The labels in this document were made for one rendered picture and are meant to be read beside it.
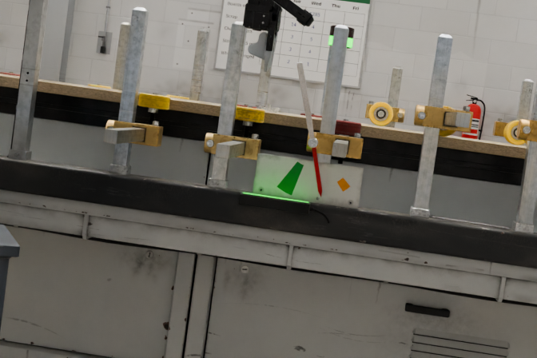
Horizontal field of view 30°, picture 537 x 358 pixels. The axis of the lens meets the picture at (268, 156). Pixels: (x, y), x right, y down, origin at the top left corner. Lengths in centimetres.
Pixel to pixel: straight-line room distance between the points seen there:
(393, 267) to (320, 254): 18
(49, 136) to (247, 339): 77
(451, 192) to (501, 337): 41
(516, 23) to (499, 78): 53
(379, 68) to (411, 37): 42
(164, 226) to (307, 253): 36
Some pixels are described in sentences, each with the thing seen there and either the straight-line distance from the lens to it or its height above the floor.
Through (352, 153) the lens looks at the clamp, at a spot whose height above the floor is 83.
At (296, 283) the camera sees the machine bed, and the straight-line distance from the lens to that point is 274.
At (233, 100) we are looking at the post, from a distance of 246.
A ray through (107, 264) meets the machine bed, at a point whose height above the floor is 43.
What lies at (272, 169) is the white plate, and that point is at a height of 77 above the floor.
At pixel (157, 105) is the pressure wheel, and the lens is 259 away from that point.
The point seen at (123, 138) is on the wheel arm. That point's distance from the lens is 228.
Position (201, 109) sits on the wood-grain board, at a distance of 265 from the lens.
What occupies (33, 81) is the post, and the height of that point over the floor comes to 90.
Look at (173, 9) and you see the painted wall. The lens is 997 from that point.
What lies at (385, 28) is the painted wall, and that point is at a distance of 967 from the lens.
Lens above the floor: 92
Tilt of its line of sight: 3 degrees down
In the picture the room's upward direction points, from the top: 8 degrees clockwise
